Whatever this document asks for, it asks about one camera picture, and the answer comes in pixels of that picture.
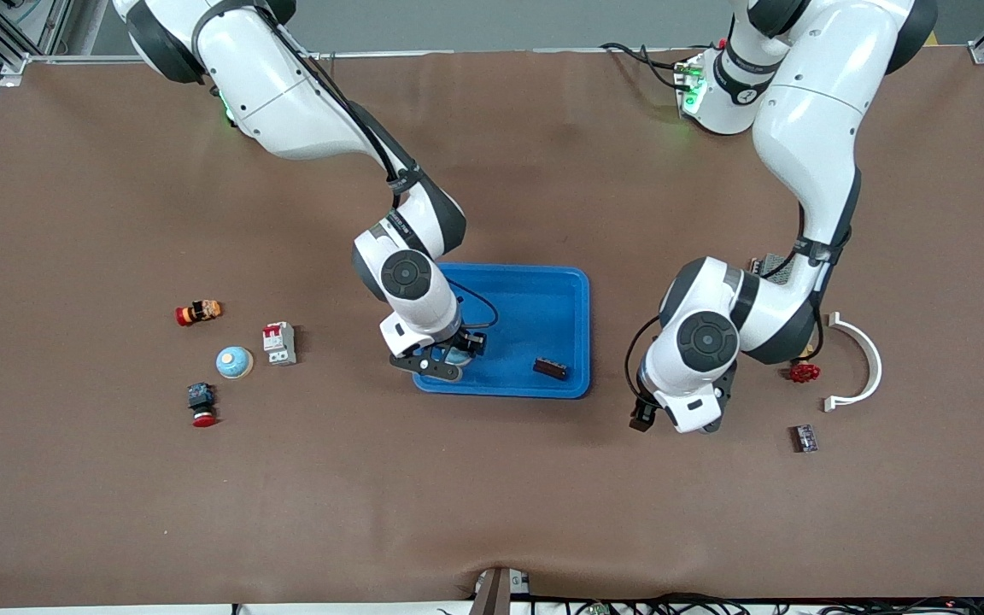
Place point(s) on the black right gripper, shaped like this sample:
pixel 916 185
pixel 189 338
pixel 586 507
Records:
pixel 468 342

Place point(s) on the light blue call bell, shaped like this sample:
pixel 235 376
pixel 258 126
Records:
pixel 456 359
pixel 234 362

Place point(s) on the long dark brown capacitor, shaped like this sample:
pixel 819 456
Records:
pixel 551 368

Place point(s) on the short dark brown capacitor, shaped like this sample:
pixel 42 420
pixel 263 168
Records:
pixel 804 438

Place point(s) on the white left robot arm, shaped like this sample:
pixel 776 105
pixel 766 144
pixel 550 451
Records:
pixel 817 111

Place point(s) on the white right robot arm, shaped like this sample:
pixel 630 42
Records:
pixel 270 85

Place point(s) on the blue plastic tray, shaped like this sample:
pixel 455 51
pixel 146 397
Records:
pixel 526 325

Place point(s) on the table cover sheet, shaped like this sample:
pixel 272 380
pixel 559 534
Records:
pixel 492 478

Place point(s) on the metal mesh power supply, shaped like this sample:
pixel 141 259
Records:
pixel 778 263

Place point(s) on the white red circuit breaker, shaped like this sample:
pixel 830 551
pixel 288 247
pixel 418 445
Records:
pixel 278 343

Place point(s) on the grey table edge clamp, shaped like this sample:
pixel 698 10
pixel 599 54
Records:
pixel 496 594

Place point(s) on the red orange emergency button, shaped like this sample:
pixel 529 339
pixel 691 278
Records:
pixel 199 313

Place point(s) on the blue black red pushbutton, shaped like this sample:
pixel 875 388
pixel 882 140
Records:
pixel 202 401

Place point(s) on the white curved plastic bracket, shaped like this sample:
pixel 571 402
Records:
pixel 875 363

